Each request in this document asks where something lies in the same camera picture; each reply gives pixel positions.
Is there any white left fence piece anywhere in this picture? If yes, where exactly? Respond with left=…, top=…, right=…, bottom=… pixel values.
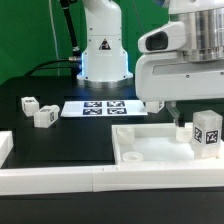
left=0, top=131, right=14, bottom=168

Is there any black cable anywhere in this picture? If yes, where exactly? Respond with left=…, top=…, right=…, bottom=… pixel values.
left=23, top=58, right=83, bottom=78

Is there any white square table top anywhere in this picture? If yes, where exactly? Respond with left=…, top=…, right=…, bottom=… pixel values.
left=112, top=123, right=224, bottom=164

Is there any white sheet with markers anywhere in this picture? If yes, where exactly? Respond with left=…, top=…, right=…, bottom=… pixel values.
left=61, top=100, right=147, bottom=117

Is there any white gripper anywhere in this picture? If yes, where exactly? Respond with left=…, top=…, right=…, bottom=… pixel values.
left=135, top=22, right=224, bottom=126

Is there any white front fence bar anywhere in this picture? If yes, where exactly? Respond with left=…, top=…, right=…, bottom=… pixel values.
left=0, top=159, right=224, bottom=196

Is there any black hose at base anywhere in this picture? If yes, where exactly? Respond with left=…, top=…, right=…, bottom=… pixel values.
left=59, top=0, right=82, bottom=53

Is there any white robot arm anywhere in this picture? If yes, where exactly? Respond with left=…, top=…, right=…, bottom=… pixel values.
left=77, top=0, right=224, bottom=119

